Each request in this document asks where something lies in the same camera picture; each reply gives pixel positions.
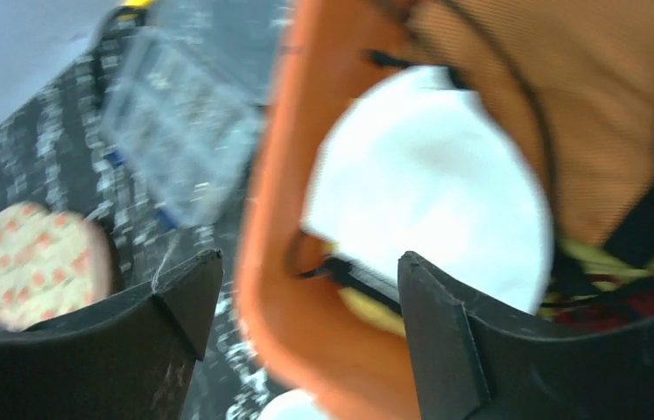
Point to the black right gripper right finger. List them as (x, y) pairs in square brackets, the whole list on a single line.
[(474, 357)]

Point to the orange plastic bin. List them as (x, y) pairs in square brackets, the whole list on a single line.
[(303, 333)]

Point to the dark red lace garment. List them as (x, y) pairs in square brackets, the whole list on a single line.
[(602, 304)]

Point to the floral mesh laundry bag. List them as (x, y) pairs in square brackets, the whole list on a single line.
[(51, 264)]

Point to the white bra pad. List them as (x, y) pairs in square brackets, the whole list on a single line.
[(417, 164)]

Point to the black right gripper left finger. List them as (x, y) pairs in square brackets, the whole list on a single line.
[(129, 356)]

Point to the orange bra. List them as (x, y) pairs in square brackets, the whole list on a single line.
[(573, 83)]

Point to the clear plastic screw organizer box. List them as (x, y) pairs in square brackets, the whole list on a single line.
[(181, 127)]

